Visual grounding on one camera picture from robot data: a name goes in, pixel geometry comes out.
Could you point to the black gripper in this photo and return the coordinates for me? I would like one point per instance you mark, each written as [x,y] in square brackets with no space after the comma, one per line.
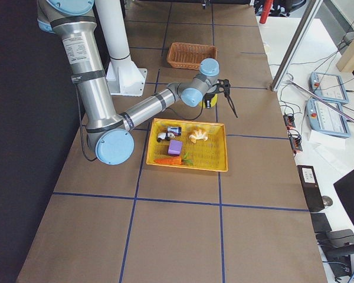
[208,102]

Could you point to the yellow tape roll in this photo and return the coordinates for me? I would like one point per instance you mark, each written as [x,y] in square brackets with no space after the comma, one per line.
[216,99]

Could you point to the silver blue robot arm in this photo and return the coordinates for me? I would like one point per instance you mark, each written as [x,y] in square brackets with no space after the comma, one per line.
[95,42]

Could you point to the brown wicker basket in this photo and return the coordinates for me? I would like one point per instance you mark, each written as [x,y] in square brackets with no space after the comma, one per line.
[188,55]

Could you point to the yellow plastic basket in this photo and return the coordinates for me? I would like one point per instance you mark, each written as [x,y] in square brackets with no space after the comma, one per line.
[206,155]

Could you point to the croissant toy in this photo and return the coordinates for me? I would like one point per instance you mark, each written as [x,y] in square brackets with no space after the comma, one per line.
[198,134]

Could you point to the small dark can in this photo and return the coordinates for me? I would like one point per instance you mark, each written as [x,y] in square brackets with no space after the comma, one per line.
[177,131]

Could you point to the panda figurine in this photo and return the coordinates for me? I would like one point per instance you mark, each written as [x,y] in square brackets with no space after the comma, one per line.
[165,136]

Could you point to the purple foam block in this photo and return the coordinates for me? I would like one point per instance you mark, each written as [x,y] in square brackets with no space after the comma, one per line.
[175,148]

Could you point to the toy carrot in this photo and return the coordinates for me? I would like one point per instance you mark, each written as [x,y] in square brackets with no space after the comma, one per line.
[175,160]

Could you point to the upper power connector block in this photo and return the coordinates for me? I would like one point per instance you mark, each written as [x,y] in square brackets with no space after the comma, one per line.
[289,121]

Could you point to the power connector block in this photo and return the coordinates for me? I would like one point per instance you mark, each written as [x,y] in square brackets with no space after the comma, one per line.
[289,121]
[295,142]

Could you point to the lower power connector block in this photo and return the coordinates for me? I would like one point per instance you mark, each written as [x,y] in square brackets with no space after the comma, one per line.
[295,142]

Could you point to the red tube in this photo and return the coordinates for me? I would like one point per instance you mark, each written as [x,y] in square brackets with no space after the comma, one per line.
[266,10]

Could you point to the lower teach pendant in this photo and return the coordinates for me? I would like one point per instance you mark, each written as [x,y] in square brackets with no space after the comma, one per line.
[325,120]

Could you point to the teach pendant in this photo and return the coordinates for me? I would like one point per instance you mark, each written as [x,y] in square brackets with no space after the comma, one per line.
[325,120]
[329,87]

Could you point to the upper teach pendant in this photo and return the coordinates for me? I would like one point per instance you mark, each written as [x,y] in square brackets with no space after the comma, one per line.
[329,87]

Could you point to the black box with label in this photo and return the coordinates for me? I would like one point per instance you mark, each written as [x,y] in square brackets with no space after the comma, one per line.
[310,188]

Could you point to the black monitor stand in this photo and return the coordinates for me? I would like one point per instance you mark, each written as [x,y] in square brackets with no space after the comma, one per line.
[338,248]

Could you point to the aluminium frame post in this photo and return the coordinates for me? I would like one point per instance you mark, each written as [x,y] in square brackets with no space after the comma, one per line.
[302,29]

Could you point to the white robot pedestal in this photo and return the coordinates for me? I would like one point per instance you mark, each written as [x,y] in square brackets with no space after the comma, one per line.
[123,76]

